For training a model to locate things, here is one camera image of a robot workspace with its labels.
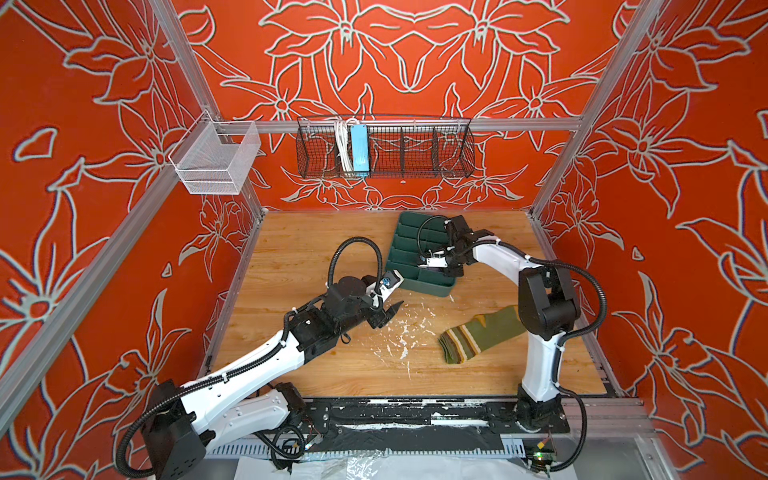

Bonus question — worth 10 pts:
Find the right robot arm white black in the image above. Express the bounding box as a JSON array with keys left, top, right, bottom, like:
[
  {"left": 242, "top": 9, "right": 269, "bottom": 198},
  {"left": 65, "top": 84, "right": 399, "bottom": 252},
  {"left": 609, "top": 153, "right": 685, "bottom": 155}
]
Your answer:
[{"left": 416, "top": 215, "right": 607, "bottom": 433}]

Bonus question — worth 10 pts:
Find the light blue box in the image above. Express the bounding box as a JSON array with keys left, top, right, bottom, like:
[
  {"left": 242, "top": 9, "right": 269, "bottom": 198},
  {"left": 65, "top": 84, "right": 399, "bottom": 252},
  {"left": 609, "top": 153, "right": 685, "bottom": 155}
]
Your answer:
[{"left": 349, "top": 123, "right": 370, "bottom": 177}]

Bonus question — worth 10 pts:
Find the black wire wall basket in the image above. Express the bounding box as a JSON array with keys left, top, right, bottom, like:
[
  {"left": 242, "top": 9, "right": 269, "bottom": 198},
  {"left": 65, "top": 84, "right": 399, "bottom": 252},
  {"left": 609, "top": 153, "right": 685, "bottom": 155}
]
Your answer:
[{"left": 296, "top": 114, "right": 477, "bottom": 180}]

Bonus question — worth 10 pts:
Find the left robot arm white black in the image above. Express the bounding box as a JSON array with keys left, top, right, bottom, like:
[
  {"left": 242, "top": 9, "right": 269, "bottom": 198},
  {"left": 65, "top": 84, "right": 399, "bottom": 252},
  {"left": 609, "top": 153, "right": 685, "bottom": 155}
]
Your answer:
[{"left": 114, "top": 236, "right": 404, "bottom": 479}]

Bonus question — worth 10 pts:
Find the green striped sock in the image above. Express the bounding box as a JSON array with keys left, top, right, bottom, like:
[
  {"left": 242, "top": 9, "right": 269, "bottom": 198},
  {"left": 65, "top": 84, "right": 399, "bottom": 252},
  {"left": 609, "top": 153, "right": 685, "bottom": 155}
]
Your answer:
[{"left": 438, "top": 305, "right": 526, "bottom": 365}]

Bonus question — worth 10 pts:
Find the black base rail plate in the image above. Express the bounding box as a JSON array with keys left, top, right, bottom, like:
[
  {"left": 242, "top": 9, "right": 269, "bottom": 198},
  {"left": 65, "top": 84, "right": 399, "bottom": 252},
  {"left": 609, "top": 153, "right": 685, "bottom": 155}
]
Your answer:
[{"left": 291, "top": 397, "right": 573, "bottom": 452}]

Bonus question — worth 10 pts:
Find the green divided plastic tray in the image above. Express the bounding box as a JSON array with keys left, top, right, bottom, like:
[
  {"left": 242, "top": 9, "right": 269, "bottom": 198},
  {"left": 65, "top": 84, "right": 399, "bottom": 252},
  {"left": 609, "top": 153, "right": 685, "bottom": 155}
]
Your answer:
[{"left": 386, "top": 211, "right": 456, "bottom": 298}]

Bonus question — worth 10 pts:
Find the white cable bundle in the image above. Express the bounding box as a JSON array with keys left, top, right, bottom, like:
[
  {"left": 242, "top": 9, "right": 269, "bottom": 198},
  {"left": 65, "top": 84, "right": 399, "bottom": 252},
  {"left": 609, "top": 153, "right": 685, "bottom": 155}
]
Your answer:
[{"left": 333, "top": 119, "right": 353, "bottom": 175}]

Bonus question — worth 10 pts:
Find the clear mesh wall basket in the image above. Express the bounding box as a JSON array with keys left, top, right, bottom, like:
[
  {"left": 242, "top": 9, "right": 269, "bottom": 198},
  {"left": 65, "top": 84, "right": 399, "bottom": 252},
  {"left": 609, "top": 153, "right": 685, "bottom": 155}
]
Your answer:
[{"left": 168, "top": 109, "right": 262, "bottom": 195}]

